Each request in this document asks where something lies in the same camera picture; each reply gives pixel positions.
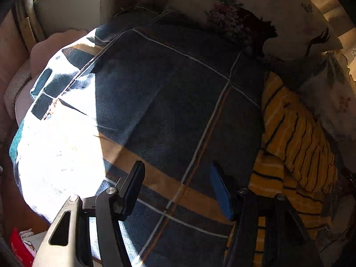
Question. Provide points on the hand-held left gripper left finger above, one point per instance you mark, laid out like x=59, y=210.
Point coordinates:
x=133, y=187

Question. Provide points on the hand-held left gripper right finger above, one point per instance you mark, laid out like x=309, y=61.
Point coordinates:
x=221, y=192

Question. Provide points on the yellow striped small garment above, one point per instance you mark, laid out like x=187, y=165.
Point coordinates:
x=292, y=141

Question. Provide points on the blue plaid blanket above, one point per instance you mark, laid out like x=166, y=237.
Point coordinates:
x=155, y=111

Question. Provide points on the red packet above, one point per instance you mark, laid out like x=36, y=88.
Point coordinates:
x=19, y=249

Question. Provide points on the pink upholstered chair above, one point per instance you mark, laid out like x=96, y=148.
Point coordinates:
x=25, y=69

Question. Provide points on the floral print pillow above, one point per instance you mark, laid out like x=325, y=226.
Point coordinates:
x=278, y=30

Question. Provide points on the beige curtain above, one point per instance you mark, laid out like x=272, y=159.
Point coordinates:
x=29, y=19

